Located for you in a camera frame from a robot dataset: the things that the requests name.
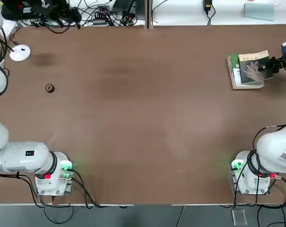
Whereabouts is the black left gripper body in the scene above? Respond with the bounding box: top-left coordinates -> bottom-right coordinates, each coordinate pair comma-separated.
46,2 -> 83,23

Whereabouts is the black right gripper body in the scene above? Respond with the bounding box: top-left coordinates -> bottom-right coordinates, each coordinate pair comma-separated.
270,56 -> 286,74

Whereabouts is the dark book with hand print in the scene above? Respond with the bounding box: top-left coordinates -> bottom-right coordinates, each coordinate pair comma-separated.
238,50 -> 275,85

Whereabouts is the green and white book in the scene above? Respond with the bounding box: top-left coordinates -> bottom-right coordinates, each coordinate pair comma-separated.
226,53 -> 265,90

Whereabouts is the black usb hub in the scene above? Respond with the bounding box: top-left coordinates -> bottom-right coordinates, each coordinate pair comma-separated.
93,6 -> 110,21

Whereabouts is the black power supply unit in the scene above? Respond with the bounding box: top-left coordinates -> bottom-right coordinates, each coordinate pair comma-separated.
113,0 -> 137,14
134,0 -> 146,21

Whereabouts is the white desk lamp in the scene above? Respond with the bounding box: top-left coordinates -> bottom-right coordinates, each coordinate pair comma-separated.
0,18 -> 31,62

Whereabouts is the teal flat sheet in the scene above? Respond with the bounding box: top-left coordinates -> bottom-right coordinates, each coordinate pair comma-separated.
243,2 -> 275,22

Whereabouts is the black power adapter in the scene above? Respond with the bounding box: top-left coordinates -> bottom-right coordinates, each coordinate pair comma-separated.
203,0 -> 214,12

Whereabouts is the metal floor plate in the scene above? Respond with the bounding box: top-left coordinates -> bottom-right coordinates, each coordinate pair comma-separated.
231,209 -> 248,226

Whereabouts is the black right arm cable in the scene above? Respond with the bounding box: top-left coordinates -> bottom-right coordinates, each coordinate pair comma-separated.
248,118 -> 286,167

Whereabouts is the aluminium frame post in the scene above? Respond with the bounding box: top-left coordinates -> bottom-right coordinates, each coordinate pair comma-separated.
144,0 -> 155,29

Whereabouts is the black left base cable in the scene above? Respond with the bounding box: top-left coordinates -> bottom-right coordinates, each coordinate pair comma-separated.
29,165 -> 128,224

